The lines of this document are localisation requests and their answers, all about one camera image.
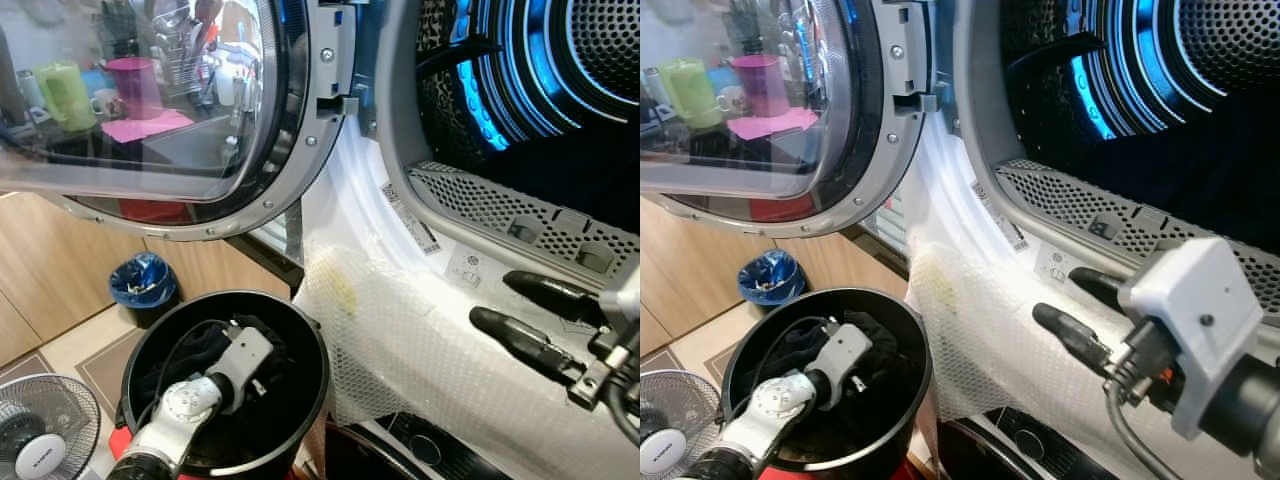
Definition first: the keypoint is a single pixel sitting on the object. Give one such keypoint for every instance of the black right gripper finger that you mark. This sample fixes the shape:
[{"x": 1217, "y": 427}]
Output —
[
  {"x": 1100, "y": 287},
  {"x": 520, "y": 340},
  {"x": 1075, "y": 338},
  {"x": 560, "y": 295}
]

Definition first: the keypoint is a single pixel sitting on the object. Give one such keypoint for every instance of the dark clothes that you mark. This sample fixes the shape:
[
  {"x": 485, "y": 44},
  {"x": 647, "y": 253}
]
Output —
[
  {"x": 580, "y": 180},
  {"x": 1200, "y": 170},
  {"x": 882, "y": 385},
  {"x": 272, "y": 400}
]

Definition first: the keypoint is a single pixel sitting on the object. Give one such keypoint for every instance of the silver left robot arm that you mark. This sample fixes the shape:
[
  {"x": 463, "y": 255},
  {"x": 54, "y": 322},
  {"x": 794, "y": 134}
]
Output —
[
  {"x": 175, "y": 415},
  {"x": 770, "y": 420}
]

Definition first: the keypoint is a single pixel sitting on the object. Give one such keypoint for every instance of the dark clothes in drum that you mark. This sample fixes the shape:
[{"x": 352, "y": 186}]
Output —
[
  {"x": 580, "y": 180},
  {"x": 1200, "y": 170}
]

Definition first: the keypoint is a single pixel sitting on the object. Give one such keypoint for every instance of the white front-load washing machine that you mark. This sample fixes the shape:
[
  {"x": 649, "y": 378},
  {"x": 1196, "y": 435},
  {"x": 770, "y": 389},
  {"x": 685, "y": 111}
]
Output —
[
  {"x": 350, "y": 190},
  {"x": 940, "y": 190}
]

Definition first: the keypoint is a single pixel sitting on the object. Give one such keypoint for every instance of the white pictogram sticker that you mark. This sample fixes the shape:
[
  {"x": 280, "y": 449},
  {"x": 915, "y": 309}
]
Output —
[{"x": 468, "y": 268}]

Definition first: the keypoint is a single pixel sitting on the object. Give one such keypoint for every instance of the white floor fan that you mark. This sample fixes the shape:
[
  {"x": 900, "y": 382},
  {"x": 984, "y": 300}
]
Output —
[
  {"x": 40, "y": 440},
  {"x": 660, "y": 445}
]

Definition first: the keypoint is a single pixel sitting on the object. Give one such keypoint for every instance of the grey perforated filter grille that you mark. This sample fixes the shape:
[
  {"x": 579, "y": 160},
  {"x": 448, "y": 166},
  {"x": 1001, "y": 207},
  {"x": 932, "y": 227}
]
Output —
[
  {"x": 1060, "y": 200},
  {"x": 480, "y": 200}
]

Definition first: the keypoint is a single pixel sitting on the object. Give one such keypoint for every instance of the barcode sticker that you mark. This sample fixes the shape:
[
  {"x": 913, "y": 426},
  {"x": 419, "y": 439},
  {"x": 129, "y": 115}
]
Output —
[
  {"x": 997, "y": 215},
  {"x": 410, "y": 217}
]

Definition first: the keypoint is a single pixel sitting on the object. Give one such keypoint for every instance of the wooden cabinet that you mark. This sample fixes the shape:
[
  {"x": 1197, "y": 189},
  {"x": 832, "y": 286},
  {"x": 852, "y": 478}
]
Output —
[
  {"x": 50, "y": 270},
  {"x": 690, "y": 270}
]

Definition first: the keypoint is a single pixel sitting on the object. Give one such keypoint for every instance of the black round laundry bucket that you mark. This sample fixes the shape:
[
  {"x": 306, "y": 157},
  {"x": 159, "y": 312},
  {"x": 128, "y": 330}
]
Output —
[
  {"x": 915, "y": 400},
  {"x": 300, "y": 400}
]

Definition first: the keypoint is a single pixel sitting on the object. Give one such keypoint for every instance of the blue-lined small trash bin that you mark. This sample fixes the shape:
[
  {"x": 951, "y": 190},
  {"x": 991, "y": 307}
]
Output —
[
  {"x": 770, "y": 278},
  {"x": 142, "y": 282}
]

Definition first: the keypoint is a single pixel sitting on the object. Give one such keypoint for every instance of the red stand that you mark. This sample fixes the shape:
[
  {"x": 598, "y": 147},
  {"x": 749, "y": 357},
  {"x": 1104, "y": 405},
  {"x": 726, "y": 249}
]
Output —
[
  {"x": 119, "y": 445},
  {"x": 915, "y": 472}
]

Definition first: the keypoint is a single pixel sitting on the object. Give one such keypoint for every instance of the steel washer drum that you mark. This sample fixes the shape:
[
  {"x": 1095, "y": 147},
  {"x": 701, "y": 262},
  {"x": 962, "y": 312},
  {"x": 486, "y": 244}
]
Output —
[
  {"x": 1150, "y": 60},
  {"x": 560, "y": 60}
]

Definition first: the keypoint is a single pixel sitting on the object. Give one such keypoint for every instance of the green plastic cup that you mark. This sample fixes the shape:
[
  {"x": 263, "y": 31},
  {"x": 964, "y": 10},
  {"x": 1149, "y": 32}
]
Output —
[
  {"x": 65, "y": 95},
  {"x": 692, "y": 92}
]

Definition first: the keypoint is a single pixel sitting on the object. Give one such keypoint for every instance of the round glass washer door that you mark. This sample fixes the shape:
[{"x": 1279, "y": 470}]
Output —
[
  {"x": 800, "y": 160},
  {"x": 200, "y": 160}
]

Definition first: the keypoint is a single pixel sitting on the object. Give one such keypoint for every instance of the pink plastic cup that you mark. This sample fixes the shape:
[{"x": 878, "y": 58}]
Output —
[
  {"x": 762, "y": 85},
  {"x": 135, "y": 88}
]

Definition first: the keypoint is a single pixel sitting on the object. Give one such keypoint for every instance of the grey door hinge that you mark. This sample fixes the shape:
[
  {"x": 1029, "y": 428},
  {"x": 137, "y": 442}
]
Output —
[
  {"x": 335, "y": 60},
  {"x": 908, "y": 58}
]

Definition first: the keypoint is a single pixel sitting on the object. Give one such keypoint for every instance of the pink cloth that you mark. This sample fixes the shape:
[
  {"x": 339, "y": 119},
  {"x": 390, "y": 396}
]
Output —
[{"x": 145, "y": 127}]

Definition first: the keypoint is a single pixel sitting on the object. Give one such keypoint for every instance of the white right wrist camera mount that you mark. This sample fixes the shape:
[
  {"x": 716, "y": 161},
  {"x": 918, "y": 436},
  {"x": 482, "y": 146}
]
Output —
[
  {"x": 1200, "y": 310},
  {"x": 625, "y": 298}
]

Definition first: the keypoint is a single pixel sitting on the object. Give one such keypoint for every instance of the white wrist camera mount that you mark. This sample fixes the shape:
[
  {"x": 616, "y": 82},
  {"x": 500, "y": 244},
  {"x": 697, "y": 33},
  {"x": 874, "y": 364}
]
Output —
[
  {"x": 625, "y": 298},
  {"x": 1200, "y": 310},
  {"x": 245, "y": 355},
  {"x": 845, "y": 355}
]

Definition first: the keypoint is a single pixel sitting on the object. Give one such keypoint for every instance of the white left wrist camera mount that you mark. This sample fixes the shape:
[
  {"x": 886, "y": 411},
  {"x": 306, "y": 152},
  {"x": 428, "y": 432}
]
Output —
[
  {"x": 245, "y": 355},
  {"x": 845, "y": 355}
]

